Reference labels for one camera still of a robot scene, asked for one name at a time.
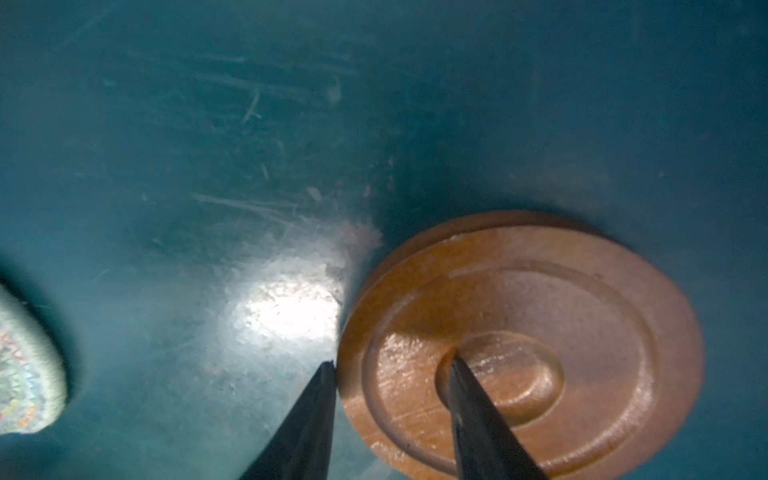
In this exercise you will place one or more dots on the white multicolour woven coaster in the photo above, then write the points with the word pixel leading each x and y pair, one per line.
pixel 34 389

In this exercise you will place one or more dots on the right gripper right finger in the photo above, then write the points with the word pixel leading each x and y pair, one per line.
pixel 484 445

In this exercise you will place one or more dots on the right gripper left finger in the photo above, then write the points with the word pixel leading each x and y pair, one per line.
pixel 300 448

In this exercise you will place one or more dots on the brown wooden round coaster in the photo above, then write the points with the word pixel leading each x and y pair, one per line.
pixel 593 357

